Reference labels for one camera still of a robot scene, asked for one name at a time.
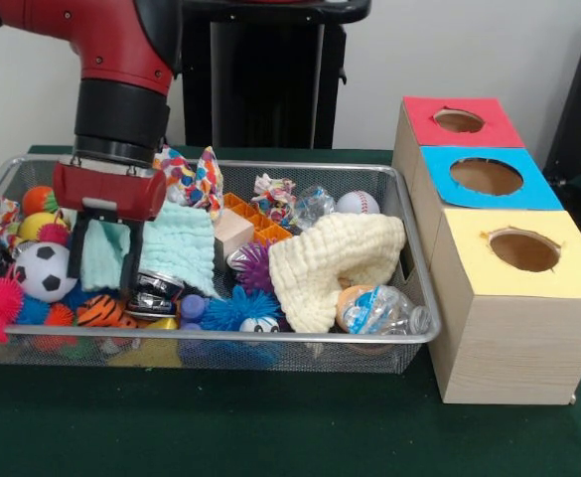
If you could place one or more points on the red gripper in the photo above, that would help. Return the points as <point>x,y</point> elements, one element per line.
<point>111,191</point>

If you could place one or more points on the orange tiger striped toy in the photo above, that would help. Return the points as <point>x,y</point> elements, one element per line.
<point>101,312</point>

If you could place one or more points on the mint green waffle cloth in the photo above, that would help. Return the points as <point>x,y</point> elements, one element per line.
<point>181,238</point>

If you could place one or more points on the white cloth with colourful dots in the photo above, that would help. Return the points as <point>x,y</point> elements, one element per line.
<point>205,179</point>

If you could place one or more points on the cream waffle cloth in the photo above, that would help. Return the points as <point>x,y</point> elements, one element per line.
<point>330,248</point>

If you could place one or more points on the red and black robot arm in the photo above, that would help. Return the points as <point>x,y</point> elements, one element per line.
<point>116,49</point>

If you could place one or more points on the wooden box with three holes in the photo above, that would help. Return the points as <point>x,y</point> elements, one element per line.
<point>518,348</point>

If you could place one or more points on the small soccer ball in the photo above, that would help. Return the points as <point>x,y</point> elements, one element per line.
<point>42,268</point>

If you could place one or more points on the yellow smooth ball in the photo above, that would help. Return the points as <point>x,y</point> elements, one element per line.
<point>37,224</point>

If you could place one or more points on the blue spiky rubber ball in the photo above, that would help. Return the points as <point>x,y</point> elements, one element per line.
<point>243,308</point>

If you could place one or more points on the purple spiky monster toy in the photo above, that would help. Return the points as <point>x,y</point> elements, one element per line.
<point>255,268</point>

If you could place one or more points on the white baseball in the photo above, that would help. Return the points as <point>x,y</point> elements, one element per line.
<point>358,203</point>

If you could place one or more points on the crushed clear plastic bottle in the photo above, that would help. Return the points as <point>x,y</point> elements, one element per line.
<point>384,310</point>

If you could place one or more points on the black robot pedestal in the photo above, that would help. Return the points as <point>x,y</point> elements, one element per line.
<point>270,74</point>

